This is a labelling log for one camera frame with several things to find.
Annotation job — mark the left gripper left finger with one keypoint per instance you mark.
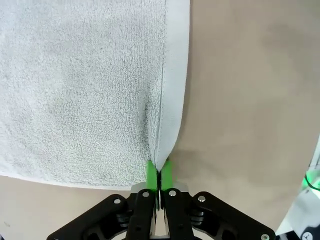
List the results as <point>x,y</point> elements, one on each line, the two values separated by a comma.
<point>140,212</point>

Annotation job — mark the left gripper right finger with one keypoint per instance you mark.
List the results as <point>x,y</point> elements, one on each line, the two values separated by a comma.
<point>178,212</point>

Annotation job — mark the white terry towel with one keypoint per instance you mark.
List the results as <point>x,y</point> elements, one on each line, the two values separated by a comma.
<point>75,87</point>

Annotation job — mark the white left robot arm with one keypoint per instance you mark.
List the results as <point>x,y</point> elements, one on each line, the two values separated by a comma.
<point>300,215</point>

